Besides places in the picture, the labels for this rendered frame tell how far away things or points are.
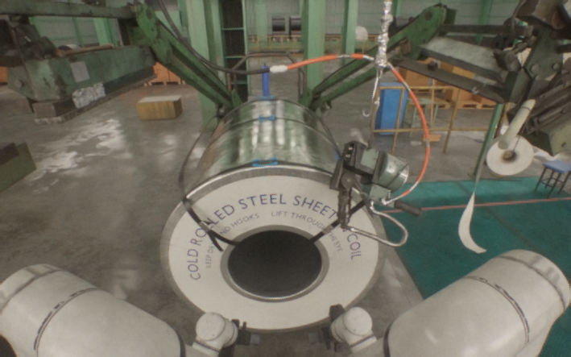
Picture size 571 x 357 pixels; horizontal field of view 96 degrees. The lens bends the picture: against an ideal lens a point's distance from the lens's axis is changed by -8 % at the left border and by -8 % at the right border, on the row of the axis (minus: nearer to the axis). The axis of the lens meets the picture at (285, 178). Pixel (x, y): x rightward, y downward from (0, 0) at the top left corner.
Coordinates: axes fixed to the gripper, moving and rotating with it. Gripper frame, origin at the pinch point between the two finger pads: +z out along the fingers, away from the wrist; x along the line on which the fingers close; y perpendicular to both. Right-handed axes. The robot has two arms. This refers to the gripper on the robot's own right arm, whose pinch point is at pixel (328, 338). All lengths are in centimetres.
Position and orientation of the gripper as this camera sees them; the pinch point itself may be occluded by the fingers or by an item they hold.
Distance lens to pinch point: 129.7
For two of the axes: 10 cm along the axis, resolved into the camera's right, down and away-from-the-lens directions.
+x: 9.8, 0.0, 2.2
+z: -1.7, 6.2, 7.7
